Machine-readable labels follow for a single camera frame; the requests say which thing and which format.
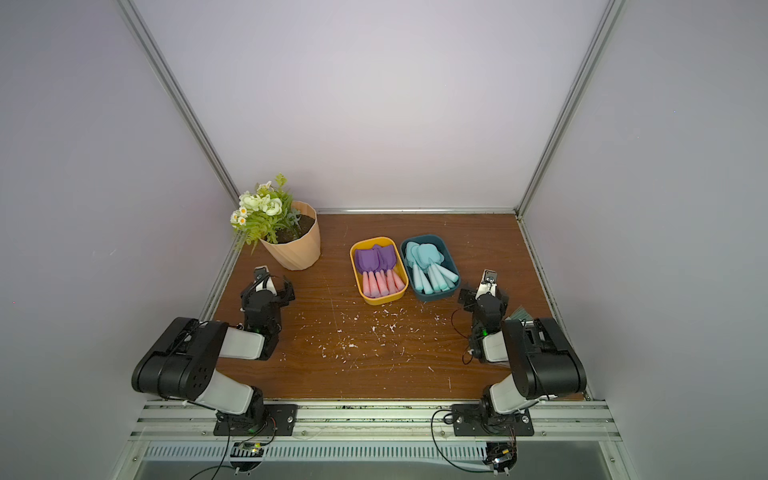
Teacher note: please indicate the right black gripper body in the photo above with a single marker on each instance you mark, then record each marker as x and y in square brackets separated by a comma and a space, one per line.
[487, 300]

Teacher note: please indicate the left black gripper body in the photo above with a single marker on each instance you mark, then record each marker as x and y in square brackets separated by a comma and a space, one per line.
[281, 299]

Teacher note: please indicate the purple shovel pink handle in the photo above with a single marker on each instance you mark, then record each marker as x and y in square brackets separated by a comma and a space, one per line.
[386, 257]
[381, 283]
[374, 289]
[400, 285]
[390, 282]
[366, 260]
[366, 285]

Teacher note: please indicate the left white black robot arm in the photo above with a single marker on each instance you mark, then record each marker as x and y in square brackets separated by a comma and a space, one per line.
[182, 363]

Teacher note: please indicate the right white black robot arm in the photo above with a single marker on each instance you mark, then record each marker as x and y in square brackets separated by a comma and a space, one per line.
[541, 360]

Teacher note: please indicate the dark teal storage box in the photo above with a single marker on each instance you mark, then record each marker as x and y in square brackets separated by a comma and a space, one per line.
[447, 261]

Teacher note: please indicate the yellow storage box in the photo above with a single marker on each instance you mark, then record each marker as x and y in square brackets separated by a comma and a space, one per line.
[399, 268]

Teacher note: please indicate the terracotta flower pot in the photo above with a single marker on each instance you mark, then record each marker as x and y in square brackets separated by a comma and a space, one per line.
[303, 252]

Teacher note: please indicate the white flowers green plant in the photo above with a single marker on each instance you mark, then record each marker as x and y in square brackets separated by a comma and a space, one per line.
[266, 214]

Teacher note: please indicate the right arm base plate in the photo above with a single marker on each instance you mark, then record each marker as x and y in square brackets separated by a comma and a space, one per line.
[492, 420]

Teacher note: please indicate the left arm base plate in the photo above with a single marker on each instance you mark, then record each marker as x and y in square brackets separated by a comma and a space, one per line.
[264, 419]

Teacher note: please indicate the aluminium front rail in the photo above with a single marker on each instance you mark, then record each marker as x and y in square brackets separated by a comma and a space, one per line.
[386, 420]

